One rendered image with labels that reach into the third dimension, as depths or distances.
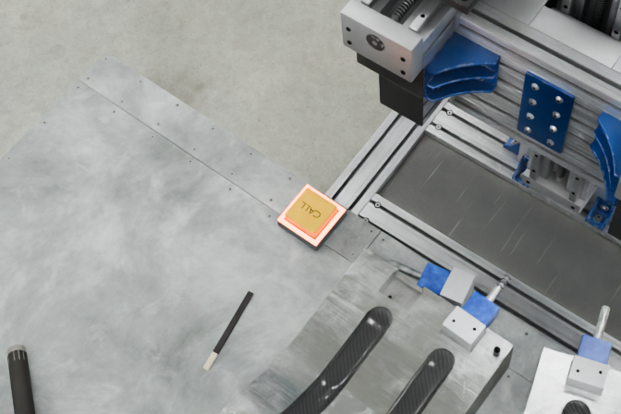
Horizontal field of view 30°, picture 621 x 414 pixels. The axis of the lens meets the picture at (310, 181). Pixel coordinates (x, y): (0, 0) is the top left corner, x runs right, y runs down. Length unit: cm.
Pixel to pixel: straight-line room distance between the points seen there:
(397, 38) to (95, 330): 65
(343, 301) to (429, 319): 13
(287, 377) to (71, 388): 35
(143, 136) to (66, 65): 115
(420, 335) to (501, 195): 91
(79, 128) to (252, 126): 95
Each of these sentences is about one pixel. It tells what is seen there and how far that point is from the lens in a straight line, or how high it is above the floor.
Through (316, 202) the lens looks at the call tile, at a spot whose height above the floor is 84.
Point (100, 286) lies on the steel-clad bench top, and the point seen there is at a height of 80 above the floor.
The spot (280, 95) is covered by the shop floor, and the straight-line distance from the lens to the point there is 293.
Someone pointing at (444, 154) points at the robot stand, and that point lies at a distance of 258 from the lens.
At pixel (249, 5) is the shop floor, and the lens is 310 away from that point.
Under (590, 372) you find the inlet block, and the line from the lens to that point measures 168.
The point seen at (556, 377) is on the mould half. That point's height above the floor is 85.
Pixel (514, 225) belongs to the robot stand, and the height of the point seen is 21.
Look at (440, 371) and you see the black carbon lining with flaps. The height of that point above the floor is 88.
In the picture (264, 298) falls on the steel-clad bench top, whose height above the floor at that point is 80.
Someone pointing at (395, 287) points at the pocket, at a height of 86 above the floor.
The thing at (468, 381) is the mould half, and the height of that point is 89.
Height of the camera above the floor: 245
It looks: 61 degrees down
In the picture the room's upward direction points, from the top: 9 degrees counter-clockwise
